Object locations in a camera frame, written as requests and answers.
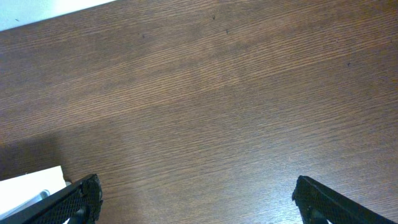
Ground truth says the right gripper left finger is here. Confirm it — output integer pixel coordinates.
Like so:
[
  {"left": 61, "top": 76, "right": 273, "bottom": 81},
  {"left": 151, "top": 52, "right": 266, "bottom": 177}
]
[{"left": 1, "top": 174, "right": 103, "bottom": 224}]

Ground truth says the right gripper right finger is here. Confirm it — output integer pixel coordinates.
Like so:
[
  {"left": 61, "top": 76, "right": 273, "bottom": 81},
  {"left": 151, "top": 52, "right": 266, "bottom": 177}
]
[{"left": 292, "top": 175, "right": 396, "bottom": 224}]

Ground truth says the steel fork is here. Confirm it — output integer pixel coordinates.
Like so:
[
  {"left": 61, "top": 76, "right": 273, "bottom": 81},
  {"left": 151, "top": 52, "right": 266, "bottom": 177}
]
[{"left": 1, "top": 190, "right": 50, "bottom": 220}]

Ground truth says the white plastic cutlery tray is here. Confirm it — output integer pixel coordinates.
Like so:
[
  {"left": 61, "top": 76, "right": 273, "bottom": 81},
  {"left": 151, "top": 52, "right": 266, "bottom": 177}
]
[{"left": 1, "top": 166, "right": 67, "bottom": 214}]

